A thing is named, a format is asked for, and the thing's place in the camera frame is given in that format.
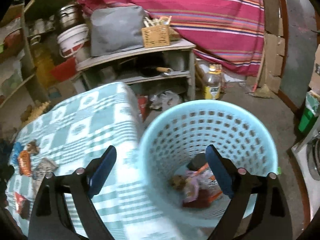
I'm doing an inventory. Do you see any orange crumpled wrapper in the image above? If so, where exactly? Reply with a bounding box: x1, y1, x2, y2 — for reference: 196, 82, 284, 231
17, 150, 32, 177

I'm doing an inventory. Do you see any crumpled clear plastic bag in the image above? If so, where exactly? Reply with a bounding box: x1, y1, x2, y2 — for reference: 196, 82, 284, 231
149, 90, 183, 111

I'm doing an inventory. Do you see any grey fabric bag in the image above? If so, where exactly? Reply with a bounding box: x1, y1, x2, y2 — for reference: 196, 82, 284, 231
91, 6, 146, 57

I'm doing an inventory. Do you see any cardboard box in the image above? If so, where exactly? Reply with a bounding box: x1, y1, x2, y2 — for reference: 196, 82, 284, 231
309, 45, 320, 95

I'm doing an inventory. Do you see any bamboo chopstick holder box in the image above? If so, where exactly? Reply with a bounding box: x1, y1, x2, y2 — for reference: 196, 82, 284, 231
141, 25, 170, 48

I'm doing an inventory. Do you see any wooden handled pan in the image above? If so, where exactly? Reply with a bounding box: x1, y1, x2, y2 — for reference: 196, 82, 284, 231
140, 67, 173, 77

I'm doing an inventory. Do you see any straw broom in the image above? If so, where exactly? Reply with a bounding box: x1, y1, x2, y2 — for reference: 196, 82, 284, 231
250, 49, 273, 99

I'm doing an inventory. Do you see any green checkered tablecloth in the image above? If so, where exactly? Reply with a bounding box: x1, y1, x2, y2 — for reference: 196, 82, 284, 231
16, 82, 182, 239

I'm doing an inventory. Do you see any pink snack wrapper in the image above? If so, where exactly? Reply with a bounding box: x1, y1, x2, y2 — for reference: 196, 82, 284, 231
183, 171, 208, 203

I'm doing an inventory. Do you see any grey low shelf unit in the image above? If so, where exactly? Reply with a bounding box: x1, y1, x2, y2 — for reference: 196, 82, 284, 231
76, 39, 195, 100

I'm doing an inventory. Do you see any red striped cloth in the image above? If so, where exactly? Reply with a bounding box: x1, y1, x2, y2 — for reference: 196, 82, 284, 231
79, 0, 265, 76

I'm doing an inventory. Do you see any orange snack wrapper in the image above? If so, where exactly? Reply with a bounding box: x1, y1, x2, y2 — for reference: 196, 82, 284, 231
195, 163, 222, 203

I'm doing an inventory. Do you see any grey patterned snack packet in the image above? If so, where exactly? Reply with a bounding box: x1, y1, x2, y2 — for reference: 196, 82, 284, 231
32, 158, 58, 189

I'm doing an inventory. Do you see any cooking oil bottle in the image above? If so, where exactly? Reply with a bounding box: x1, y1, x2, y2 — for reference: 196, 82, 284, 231
202, 64, 222, 100

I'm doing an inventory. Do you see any light blue plastic basket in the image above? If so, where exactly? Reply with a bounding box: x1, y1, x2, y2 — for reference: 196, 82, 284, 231
138, 100, 278, 228

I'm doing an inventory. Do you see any white plastic bucket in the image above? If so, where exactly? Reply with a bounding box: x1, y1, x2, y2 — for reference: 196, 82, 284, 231
57, 24, 89, 58

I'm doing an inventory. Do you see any tall wooden shelf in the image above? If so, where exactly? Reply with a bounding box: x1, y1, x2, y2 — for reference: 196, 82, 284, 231
1, 3, 49, 107

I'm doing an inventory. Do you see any steel pot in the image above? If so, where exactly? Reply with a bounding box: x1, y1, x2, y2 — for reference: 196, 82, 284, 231
55, 3, 82, 31

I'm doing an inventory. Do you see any green trash bin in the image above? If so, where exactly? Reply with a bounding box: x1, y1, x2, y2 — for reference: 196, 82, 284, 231
298, 90, 319, 135

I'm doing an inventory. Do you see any red snack wrapper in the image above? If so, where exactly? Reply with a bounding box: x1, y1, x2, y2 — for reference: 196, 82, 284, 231
14, 192, 30, 215

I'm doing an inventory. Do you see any red plastic basin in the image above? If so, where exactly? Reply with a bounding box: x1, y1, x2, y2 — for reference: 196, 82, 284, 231
50, 57, 77, 82

